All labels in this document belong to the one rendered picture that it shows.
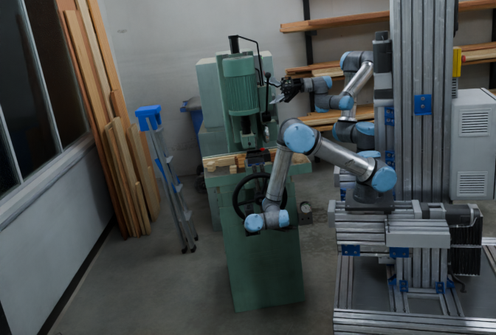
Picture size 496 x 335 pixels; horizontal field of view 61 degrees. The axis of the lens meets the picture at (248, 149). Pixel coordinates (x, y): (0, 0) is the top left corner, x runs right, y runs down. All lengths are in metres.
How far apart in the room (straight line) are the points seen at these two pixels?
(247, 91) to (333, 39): 2.60
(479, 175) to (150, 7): 3.61
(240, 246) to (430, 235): 1.06
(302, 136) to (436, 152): 0.75
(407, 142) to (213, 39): 2.97
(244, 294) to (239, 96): 1.20
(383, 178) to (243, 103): 0.87
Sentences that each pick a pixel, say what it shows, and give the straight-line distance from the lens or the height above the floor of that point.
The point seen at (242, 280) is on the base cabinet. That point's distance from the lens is 2.65.
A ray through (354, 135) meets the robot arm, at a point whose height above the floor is 0.99.
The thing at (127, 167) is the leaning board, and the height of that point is 0.63.
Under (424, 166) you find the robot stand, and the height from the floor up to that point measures 0.92.
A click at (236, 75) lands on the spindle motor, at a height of 1.42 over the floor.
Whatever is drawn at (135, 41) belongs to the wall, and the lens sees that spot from 4.83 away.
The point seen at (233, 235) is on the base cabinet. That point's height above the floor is 0.53.
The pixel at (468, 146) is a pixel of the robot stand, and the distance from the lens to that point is 2.19.
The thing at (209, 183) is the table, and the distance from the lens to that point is 2.35.
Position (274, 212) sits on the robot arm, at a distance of 1.89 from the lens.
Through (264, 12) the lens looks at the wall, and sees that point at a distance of 4.70.
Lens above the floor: 1.72
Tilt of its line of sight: 17 degrees down
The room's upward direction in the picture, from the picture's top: 7 degrees counter-clockwise
